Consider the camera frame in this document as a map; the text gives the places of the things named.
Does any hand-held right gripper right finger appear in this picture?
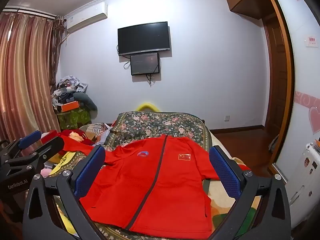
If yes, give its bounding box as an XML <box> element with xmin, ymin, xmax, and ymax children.
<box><xmin>207</xmin><ymin>145</ymin><xmax>292</xmax><ymax>240</ymax></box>

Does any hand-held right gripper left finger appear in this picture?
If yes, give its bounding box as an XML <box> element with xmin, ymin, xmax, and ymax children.
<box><xmin>22</xmin><ymin>144</ymin><xmax>110</xmax><ymax>240</ymax></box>

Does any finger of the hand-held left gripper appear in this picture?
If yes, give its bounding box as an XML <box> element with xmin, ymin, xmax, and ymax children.
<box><xmin>0</xmin><ymin>130</ymin><xmax>42</xmax><ymax>161</ymax></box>
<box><xmin>5</xmin><ymin>137</ymin><xmax>65</xmax><ymax>178</ymax></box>

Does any red zip jacket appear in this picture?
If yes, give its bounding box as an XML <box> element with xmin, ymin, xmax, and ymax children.
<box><xmin>59</xmin><ymin>134</ymin><xmax>252</xmax><ymax>233</ymax></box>

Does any yellow printed cloth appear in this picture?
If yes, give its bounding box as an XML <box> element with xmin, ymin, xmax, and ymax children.
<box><xmin>51</xmin><ymin>151</ymin><xmax>78</xmax><ymax>178</ymax></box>

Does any dark red plush cloth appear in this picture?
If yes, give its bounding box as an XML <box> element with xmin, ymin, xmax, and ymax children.
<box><xmin>59</xmin><ymin>129</ymin><xmax>93</xmax><ymax>146</ymax></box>

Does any colourful patterned bed sheet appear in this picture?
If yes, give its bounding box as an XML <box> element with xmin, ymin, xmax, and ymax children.
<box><xmin>200</xmin><ymin>155</ymin><xmax>264</xmax><ymax>240</ymax></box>

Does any green floral covered cabinet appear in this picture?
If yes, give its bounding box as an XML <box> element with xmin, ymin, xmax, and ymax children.
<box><xmin>57</xmin><ymin>109</ymin><xmax>92</xmax><ymax>131</ymax></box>

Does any striped patterned cloth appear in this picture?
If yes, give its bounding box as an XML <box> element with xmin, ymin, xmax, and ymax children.
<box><xmin>86</xmin><ymin>122</ymin><xmax>113</xmax><ymax>141</ymax></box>

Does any orange box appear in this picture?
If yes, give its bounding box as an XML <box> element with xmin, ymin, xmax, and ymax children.
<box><xmin>61</xmin><ymin>101</ymin><xmax>81</xmax><ymax>112</ymax></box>

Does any wooden baseboard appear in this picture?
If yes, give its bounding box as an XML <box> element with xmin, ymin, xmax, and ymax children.
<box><xmin>209</xmin><ymin>125</ymin><xmax>265</xmax><ymax>134</ymax></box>

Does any yellow fluffy blanket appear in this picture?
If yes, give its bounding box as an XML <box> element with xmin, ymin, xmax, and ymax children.
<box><xmin>56</xmin><ymin>200</ymin><xmax>80</xmax><ymax>235</ymax></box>

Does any pile of clutter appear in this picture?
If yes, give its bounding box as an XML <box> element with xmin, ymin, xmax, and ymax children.
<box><xmin>52</xmin><ymin>75</ymin><xmax>98</xmax><ymax>113</ymax></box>

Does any striped pink curtain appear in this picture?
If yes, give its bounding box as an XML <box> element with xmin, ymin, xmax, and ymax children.
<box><xmin>0</xmin><ymin>11</ymin><xmax>62</xmax><ymax>140</ymax></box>

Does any white fridge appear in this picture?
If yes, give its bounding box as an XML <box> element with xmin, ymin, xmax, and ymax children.
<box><xmin>284</xmin><ymin>140</ymin><xmax>320</xmax><ymax>230</ymax></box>

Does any green floral blanket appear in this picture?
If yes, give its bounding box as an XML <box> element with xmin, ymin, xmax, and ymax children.
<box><xmin>57</xmin><ymin>110</ymin><xmax>213</xmax><ymax>240</ymax></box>

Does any yellow plastic object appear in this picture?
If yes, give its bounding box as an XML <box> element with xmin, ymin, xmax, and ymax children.
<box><xmin>136</xmin><ymin>102</ymin><xmax>161</xmax><ymax>112</ymax></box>

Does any pink heart sticker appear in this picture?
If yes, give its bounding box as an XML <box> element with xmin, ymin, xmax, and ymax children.
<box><xmin>308</xmin><ymin>106</ymin><xmax>320</xmax><ymax>136</ymax></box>

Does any wooden door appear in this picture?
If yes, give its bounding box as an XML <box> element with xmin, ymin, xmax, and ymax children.
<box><xmin>264</xmin><ymin>16</ymin><xmax>287</xmax><ymax>145</ymax></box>

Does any small black monitor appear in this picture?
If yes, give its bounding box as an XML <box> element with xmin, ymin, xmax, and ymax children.
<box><xmin>130</xmin><ymin>52</ymin><xmax>160</xmax><ymax>76</ymax></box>

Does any white air conditioner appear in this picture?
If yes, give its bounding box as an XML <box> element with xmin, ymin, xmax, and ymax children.
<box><xmin>65</xmin><ymin>2</ymin><xmax>108</xmax><ymax>33</ymax></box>

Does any curtain rail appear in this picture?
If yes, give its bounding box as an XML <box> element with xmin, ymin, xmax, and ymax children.
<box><xmin>2</xmin><ymin>7</ymin><xmax>57</xmax><ymax>19</ymax></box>

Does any wooden door frame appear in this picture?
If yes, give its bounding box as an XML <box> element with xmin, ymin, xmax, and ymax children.
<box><xmin>260</xmin><ymin>0</ymin><xmax>296</xmax><ymax>179</ymax></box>

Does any black wall television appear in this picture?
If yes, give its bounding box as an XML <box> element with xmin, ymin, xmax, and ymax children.
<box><xmin>117</xmin><ymin>21</ymin><xmax>171</xmax><ymax>56</ymax></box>

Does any pink wall sign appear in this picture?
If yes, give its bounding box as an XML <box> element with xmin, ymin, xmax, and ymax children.
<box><xmin>305</xmin><ymin>35</ymin><xmax>319</xmax><ymax>48</ymax></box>

